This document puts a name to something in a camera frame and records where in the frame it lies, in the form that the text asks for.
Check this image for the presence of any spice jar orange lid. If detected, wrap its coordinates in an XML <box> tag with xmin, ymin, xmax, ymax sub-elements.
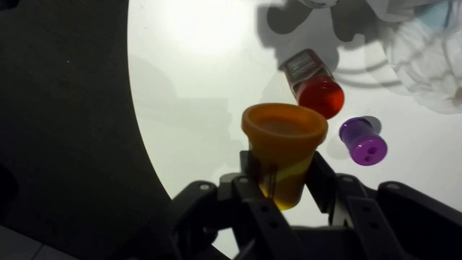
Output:
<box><xmin>280</xmin><ymin>49</ymin><xmax>345</xmax><ymax>120</ymax></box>

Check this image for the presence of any yellow cup orange lid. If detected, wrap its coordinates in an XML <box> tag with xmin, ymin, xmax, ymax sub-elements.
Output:
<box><xmin>241</xmin><ymin>102</ymin><xmax>328</xmax><ymax>209</ymax></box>

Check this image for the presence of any purple toy cup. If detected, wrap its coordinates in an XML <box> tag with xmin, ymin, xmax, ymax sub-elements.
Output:
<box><xmin>339</xmin><ymin>115</ymin><xmax>388</xmax><ymax>166</ymax></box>

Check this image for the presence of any white plastic bag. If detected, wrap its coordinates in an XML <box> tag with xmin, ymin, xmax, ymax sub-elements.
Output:
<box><xmin>382</xmin><ymin>0</ymin><xmax>462</xmax><ymax>114</ymax></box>

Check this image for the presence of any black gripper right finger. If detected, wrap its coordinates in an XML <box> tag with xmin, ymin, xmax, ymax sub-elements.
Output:
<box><xmin>304</xmin><ymin>153</ymin><xmax>462</xmax><ymax>260</ymax></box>

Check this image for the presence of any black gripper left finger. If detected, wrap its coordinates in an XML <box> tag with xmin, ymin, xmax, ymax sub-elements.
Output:
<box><xmin>114</xmin><ymin>148</ymin><xmax>290</xmax><ymax>260</ymax></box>

